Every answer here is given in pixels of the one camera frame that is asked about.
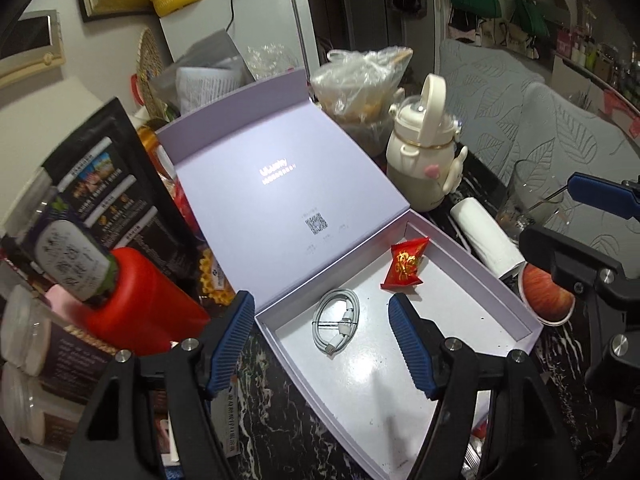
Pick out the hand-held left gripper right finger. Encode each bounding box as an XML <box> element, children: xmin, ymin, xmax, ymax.
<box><xmin>388</xmin><ymin>294</ymin><xmax>583</xmax><ymax>480</ymax></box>

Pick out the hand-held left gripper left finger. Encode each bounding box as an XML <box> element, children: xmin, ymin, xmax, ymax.
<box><xmin>60</xmin><ymin>290</ymin><xmax>257</xmax><ymax>480</ymax></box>

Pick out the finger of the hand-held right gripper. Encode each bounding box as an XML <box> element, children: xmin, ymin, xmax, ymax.
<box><xmin>567</xmin><ymin>172</ymin><xmax>640</xmax><ymax>218</ymax></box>
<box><xmin>519</xmin><ymin>225</ymin><xmax>626</xmax><ymax>311</ymax></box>

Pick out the white charging cable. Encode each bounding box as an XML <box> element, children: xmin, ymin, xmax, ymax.
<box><xmin>312</xmin><ymin>287</ymin><xmax>361</xmax><ymax>358</ymax></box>

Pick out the red candy packet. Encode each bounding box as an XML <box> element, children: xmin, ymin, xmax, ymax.
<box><xmin>381</xmin><ymin>237</ymin><xmax>430</xmax><ymax>291</ymax></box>

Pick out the lilac gift box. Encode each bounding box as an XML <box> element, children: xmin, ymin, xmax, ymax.
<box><xmin>155</xmin><ymin>67</ymin><xmax>545</xmax><ymax>478</ymax></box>

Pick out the red apple on plate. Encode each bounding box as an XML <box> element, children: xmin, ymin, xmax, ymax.
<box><xmin>517</xmin><ymin>262</ymin><xmax>576</xmax><ymax>328</ymax></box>

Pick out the yellow flower decoration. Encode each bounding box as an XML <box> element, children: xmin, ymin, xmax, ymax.
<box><xmin>197</xmin><ymin>252</ymin><xmax>236</xmax><ymax>306</ymax></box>

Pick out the clear glass cup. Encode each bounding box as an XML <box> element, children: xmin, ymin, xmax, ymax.
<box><xmin>495</xmin><ymin>160</ymin><xmax>566</xmax><ymax>238</ymax></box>

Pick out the white printed card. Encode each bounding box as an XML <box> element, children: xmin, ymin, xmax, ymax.
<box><xmin>210</xmin><ymin>385</ymin><xmax>251</xmax><ymax>461</ymax></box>

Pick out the white paper towel roll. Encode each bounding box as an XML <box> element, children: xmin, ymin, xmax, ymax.
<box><xmin>449</xmin><ymin>197</ymin><xmax>527</xmax><ymax>278</ymax></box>

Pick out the red plastic bottle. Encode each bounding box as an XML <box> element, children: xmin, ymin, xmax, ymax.
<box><xmin>85</xmin><ymin>247</ymin><xmax>211</xmax><ymax>356</ymax></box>

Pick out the grey leaf-pattern sofa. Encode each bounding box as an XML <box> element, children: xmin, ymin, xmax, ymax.
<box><xmin>432</xmin><ymin>37</ymin><xmax>640</xmax><ymax>281</ymax></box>

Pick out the row of small bottles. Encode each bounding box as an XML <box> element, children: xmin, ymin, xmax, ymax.
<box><xmin>552</xmin><ymin>25</ymin><xmax>640</xmax><ymax>91</ymax></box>

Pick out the cream water bottle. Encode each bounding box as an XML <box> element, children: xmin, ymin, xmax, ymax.
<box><xmin>386</xmin><ymin>74</ymin><xmax>468</xmax><ymax>213</ymax></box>

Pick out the black printed box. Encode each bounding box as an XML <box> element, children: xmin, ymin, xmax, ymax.
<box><xmin>42</xmin><ymin>97</ymin><xmax>201</xmax><ymax>281</ymax></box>

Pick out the small green handbag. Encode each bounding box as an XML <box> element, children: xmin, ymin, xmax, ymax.
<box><xmin>515</xmin><ymin>0</ymin><xmax>551</xmax><ymax>38</ymax></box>

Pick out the dark bottle with white label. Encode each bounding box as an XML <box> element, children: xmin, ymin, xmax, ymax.
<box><xmin>22</xmin><ymin>197</ymin><xmax>118</xmax><ymax>306</ymax></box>

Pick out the clear jar with white lid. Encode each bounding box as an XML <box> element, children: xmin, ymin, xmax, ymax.
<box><xmin>0</xmin><ymin>362</ymin><xmax>86</xmax><ymax>448</ymax></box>
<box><xmin>0</xmin><ymin>285</ymin><xmax>121</xmax><ymax>406</ymax></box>

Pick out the clear plastic food bag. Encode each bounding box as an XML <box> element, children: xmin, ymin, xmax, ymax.
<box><xmin>310</xmin><ymin>47</ymin><xmax>413</xmax><ymax>123</ymax></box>

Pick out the grey plastic bag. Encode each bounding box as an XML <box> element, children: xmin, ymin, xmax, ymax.
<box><xmin>150</xmin><ymin>30</ymin><xmax>256</xmax><ymax>116</ymax></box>

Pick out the clear crinkled plastic wrap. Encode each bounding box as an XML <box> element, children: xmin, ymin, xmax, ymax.
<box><xmin>247</xmin><ymin>42</ymin><xmax>293</xmax><ymax>81</ymax></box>

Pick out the woven round mat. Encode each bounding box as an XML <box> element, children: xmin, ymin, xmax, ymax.
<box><xmin>134</xmin><ymin>27</ymin><xmax>168</xmax><ymax>121</ymax></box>

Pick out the white refrigerator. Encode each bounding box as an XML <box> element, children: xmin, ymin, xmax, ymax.
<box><xmin>160</xmin><ymin>0</ymin><xmax>321</xmax><ymax>86</ymax></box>

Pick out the wall intercom panel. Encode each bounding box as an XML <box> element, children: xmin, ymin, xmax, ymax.
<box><xmin>0</xmin><ymin>9</ymin><xmax>66</xmax><ymax>93</ymax></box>

